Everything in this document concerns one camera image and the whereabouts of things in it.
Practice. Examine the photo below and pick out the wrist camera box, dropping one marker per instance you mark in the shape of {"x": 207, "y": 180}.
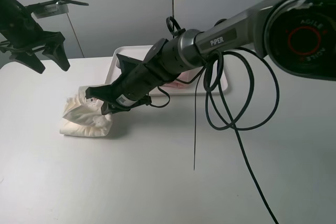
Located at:
{"x": 126, "y": 64}
{"x": 48, "y": 9}

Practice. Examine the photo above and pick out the cream white towel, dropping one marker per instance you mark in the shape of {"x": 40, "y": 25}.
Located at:
{"x": 82, "y": 117}

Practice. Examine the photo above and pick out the pink towel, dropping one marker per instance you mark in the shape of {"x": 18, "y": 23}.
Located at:
{"x": 183, "y": 79}

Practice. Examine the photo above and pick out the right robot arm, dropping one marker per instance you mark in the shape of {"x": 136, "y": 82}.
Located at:
{"x": 298, "y": 35}

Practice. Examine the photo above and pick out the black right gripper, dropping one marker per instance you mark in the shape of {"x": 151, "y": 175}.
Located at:
{"x": 130, "y": 90}

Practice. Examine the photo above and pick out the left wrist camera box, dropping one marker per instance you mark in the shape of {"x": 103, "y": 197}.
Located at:
{"x": 48, "y": 9}

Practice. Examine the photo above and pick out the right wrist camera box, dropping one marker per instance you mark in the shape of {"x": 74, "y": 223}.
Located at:
{"x": 126, "y": 64}

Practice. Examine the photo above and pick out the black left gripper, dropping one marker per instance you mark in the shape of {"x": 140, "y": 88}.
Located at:
{"x": 24, "y": 37}

